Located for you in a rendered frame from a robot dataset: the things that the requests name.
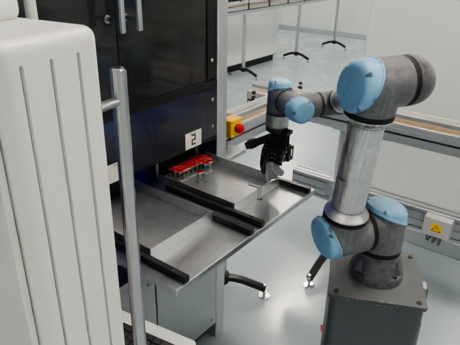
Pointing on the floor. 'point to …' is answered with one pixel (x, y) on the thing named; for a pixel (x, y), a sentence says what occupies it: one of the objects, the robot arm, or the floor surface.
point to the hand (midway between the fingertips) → (267, 179)
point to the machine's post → (218, 145)
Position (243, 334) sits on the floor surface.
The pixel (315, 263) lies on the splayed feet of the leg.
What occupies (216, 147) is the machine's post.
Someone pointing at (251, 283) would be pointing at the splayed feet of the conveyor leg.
